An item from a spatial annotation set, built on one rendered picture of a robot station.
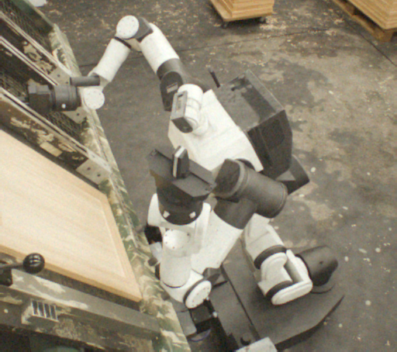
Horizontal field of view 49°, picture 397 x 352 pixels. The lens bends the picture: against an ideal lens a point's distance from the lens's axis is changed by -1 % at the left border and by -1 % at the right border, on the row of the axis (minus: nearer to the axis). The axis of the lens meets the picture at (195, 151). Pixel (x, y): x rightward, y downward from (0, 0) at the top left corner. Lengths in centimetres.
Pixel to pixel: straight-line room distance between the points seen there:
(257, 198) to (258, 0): 351
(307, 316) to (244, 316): 29
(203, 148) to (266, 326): 120
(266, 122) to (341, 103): 253
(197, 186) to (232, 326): 144
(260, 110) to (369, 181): 198
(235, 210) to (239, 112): 27
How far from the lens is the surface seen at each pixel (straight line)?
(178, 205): 78
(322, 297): 226
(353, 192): 295
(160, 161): 74
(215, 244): 106
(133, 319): 122
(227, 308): 214
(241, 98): 119
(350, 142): 330
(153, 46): 141
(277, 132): 118
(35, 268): 82
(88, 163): 159
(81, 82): 149
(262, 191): 103
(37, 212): 121
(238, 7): 435
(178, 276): 101
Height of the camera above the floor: 211
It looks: 44 degrees down
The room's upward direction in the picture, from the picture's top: straight up
